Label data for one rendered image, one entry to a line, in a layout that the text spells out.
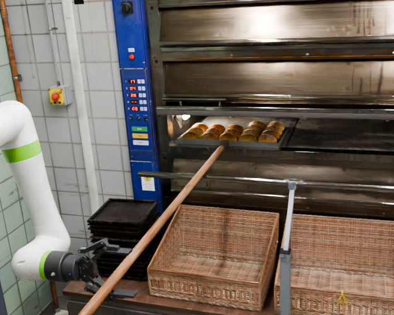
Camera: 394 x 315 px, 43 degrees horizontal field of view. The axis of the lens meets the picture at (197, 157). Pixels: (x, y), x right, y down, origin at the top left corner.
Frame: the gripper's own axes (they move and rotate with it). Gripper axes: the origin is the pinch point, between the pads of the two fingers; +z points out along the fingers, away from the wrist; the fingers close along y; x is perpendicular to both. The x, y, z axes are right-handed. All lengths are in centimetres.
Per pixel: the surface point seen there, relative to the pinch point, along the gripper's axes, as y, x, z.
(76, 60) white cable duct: -53, -119, -84
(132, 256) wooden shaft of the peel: 2.1, -13.9, -6.0
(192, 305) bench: 59, -76, -13
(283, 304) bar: 48, -69, 31
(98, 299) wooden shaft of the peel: 3.9, 8.6, -5.9
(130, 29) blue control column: -67, -118, -50
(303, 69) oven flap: -42, -126, 34
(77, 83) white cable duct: -41, -120, -86
